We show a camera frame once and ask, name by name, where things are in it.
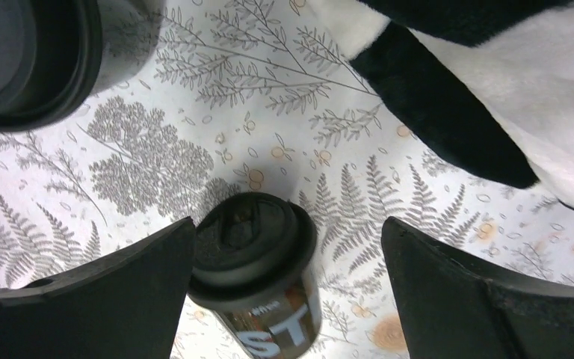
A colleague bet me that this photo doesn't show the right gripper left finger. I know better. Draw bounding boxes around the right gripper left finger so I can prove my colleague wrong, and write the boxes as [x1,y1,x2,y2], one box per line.
[0,218,196,358]

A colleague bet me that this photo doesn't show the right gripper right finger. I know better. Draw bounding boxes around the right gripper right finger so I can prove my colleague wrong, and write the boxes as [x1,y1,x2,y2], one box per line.
[381,217,574,359]

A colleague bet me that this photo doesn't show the black coffee cup lid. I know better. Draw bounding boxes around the black coffee cup lid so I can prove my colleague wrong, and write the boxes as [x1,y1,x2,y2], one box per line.
[0,0,104,132]

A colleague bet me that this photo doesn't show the black white checkered pillow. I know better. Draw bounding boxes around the black white checkered pillow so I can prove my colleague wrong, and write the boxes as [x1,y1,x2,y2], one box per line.
[309,1,574,210]

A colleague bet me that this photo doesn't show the floral table mat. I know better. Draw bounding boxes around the floral table mat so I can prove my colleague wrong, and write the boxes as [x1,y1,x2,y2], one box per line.
[0,1,574,358]

